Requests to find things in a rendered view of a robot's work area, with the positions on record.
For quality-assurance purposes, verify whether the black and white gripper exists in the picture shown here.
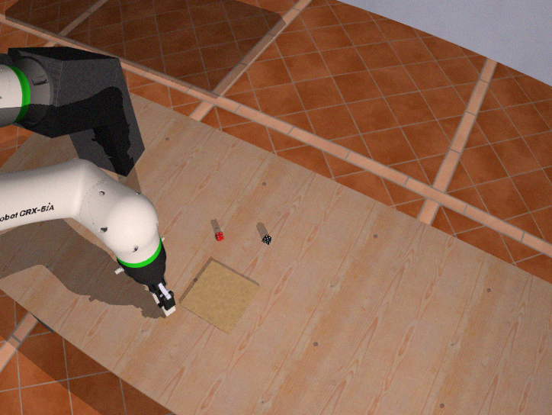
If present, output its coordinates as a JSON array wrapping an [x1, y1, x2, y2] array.
[[134, 266, 175, 316]]

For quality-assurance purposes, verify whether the tan flat mat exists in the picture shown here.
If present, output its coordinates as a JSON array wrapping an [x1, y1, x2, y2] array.
[[180, 260, 260, 334]]

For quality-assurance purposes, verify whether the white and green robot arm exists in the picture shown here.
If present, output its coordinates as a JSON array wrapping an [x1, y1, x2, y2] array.
[[0, 53, 166, 280]]

